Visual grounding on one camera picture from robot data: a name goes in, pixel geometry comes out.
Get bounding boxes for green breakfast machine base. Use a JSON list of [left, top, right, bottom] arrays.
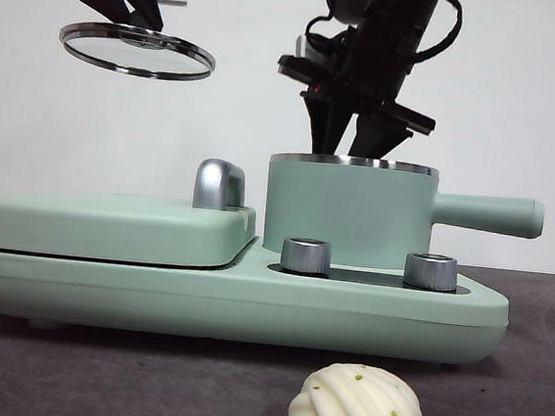
[[0, 212, 515, 376]]

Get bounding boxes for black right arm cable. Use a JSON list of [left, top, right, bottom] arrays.
[[404, 0, 467, 69], [302, 12, 358, 55]]

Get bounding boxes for glass pot lid green knob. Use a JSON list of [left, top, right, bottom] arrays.
[[56, 17, 219, 86]]

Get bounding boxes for silver griddle cover handle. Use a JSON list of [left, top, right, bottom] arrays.
[[191, 157, 251, 214]]

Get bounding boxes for green hinged griddle cover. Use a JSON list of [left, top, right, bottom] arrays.
[[0, 182, 259, 277]]

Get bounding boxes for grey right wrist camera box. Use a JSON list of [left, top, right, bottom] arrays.
[[294, 33, 326, 66]]

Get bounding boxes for silver control knob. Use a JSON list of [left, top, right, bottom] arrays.
[[278, 236, 334, 277], [400, 251, 461, 293]]

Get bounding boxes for green pot with side handle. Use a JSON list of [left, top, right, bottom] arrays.
[[257, 146, 550, 288]]

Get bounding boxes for twisted white bun green specks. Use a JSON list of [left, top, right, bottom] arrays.
[[286, 357, 429, 416]]

